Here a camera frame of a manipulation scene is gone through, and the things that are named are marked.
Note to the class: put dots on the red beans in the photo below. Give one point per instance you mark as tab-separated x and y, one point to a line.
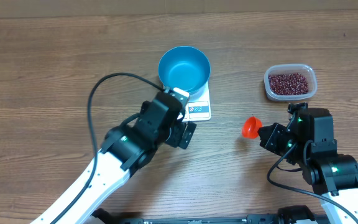
288	84

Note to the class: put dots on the white digital kitchen scale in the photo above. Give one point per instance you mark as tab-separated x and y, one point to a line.
198	107

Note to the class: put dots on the blue bowl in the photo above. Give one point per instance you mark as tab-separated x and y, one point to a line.
184	67

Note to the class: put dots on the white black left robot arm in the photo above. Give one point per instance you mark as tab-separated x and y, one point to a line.
126	149

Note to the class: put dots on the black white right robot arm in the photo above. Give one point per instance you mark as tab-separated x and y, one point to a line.
308	141

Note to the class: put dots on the red scoop with blue handle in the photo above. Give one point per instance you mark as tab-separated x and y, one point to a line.
251	127

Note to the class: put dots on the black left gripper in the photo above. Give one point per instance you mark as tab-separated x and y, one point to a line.
179	129

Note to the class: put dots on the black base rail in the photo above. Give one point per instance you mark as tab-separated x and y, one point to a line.
286	215

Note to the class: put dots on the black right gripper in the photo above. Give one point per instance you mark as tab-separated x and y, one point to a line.
271	137

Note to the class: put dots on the clear plastic container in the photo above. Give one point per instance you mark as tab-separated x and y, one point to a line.
303	69

